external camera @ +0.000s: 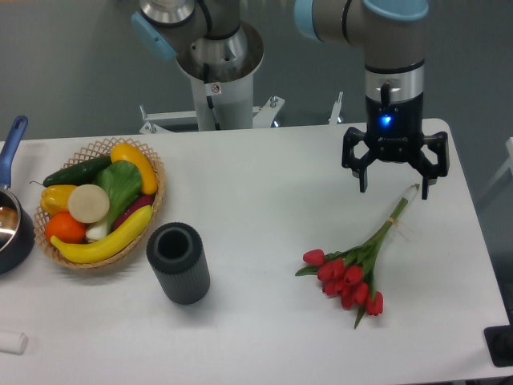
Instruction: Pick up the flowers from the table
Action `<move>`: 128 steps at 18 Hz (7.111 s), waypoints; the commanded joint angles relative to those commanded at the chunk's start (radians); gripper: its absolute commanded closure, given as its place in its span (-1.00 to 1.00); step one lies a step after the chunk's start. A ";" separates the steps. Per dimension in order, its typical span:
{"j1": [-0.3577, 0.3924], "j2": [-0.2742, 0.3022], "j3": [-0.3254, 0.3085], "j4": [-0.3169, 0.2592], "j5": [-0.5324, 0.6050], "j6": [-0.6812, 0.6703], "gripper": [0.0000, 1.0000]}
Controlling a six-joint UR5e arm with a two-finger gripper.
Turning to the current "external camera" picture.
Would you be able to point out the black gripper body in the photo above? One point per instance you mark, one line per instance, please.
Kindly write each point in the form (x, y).
(394, 129)

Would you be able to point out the blue handled saucepan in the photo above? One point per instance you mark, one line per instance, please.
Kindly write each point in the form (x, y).
(17, 230)

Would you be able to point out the red tulip bouquet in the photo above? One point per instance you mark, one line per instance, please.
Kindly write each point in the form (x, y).
(349, 275)

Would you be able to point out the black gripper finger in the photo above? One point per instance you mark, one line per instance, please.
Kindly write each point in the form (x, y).
(429, 155)
(358, 166)

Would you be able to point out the dark grey ribbed vase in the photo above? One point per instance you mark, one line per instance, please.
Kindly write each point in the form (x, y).
(175, 252)

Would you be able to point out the orange fruit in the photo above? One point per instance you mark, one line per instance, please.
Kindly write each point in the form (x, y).
(65, 228)

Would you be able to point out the green bok choy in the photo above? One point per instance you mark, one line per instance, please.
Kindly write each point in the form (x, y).
(122, 182)

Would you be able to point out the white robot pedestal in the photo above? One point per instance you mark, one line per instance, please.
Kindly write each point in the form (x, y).
(221, 77)

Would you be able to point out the black device at edge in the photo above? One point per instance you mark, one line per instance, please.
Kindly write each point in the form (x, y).
(499, 344)

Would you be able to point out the white cylinder object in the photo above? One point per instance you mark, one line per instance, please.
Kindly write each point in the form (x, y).
(13, 342)

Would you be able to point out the short yellow squash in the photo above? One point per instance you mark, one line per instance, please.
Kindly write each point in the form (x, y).
(132, 154)

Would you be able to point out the long yellow squash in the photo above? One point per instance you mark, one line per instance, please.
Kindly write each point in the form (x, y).
(104, 240)

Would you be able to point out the purple eggplant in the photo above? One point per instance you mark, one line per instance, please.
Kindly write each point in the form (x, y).
(137, 204)

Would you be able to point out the yellow bell pepper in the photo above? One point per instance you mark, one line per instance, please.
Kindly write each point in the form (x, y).
(54, 199)

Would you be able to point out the beige round disc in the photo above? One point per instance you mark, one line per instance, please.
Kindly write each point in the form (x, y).
(88, 203)

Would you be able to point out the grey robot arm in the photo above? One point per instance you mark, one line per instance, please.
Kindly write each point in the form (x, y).
(391, 34)

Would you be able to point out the green cucumber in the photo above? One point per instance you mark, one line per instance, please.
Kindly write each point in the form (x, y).
(77, 174)

